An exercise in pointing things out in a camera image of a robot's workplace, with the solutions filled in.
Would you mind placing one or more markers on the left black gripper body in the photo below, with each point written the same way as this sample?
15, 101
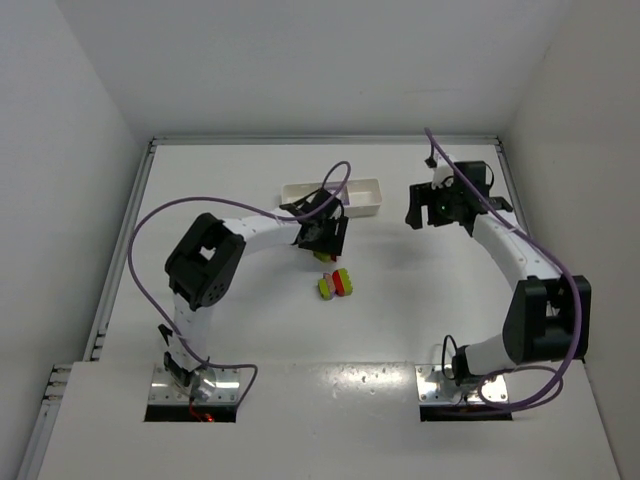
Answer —
330, 240

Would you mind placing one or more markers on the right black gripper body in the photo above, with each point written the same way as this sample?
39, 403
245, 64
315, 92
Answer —
420, 205

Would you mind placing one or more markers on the red and green rounded lego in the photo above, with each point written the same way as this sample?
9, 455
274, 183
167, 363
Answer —
325, 257

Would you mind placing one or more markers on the green red purple lego stack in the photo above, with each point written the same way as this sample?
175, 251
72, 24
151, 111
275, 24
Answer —
338, 283

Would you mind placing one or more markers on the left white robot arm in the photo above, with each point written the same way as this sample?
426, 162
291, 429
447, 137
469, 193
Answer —
202, 266

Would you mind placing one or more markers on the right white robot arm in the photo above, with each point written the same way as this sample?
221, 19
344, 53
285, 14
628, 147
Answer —
549, 314

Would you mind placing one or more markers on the white three-compartment tray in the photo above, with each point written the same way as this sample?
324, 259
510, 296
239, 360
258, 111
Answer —
360, 197

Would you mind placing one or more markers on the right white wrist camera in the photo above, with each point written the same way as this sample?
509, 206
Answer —
443, 175

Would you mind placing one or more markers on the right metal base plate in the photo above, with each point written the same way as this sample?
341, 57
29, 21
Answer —
435, 389

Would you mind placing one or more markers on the metal base plate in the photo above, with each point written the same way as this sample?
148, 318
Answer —
209, 387
435, 389

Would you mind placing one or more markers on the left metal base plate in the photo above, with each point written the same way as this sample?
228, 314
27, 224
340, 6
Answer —
209, 387

